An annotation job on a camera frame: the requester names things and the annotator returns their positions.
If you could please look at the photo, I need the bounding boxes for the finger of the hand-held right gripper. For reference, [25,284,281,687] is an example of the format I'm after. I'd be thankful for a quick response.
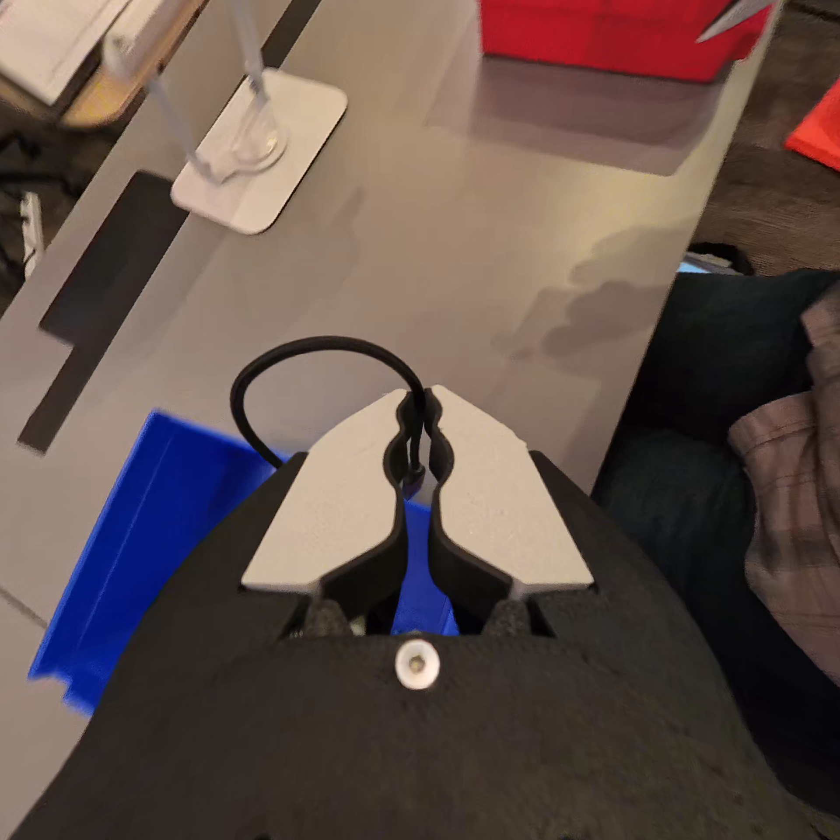
[696,0,778,44]

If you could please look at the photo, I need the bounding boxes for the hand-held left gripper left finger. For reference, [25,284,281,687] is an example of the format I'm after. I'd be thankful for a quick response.
[240,389,412,624]

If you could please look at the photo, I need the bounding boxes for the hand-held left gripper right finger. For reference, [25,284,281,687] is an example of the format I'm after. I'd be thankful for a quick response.
[424,385,596,632]

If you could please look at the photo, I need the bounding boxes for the red plastic bin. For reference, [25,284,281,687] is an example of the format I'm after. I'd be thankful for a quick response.
[479,0,775,83]

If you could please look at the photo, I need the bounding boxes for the black cable copper usb-a plugs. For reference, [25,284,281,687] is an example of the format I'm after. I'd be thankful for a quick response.
[230,336,431,496]

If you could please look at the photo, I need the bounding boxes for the blue plastic bin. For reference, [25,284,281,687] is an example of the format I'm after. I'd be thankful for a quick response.
[28,408,460,716]

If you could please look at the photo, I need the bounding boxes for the black floor bag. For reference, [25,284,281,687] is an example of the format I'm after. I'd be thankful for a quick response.
[676,241,754,277]

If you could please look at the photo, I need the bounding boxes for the clear acrylic stand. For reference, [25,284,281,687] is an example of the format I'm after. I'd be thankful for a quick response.
[104,0,290,185]

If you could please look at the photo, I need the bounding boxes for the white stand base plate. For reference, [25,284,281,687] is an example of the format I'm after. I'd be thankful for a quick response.
[171,67,349,236]

